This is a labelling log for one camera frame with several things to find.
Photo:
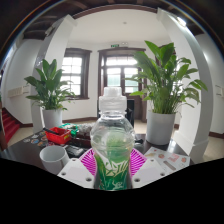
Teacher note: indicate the white wall panel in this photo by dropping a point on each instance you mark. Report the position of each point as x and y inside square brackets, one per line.
[18, 91]
[220, 90]

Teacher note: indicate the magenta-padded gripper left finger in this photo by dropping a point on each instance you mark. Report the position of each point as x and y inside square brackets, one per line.
[75, 171]

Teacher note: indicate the printed paper sheet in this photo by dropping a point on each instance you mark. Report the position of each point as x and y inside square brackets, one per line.
[170, 159]

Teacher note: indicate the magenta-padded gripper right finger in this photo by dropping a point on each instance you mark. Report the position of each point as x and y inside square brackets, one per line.
[148, 171]

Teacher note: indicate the red plastic basket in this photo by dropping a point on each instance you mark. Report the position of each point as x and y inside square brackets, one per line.
[59, 136]

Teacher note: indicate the green plant in white pot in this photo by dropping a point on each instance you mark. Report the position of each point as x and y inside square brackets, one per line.
[52, 117]
[160, 128]

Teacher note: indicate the colourful round sticker set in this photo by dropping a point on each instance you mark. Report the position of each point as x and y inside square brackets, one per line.
[35, 140]

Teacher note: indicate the clear green-label drink bottle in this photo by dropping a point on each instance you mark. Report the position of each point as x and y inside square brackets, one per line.
[112, 146]

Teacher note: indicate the dark-framed window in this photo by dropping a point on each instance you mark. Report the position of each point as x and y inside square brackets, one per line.
[71, 75]

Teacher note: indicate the green packet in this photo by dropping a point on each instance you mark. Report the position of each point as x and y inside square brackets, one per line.
[69, 126]

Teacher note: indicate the black flat device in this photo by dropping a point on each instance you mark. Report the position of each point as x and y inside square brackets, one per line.
[75, 150]

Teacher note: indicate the dark tray with small cups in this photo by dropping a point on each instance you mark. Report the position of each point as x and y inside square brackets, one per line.
[81, 138]

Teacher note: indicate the dark wooden glazed door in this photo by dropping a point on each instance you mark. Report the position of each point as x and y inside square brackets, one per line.
[113, 63]

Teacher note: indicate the white mug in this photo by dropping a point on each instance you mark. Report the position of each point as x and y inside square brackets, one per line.
[53, 158]

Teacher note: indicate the green exit sign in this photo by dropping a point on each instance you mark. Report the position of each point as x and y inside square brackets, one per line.
[115, 45]

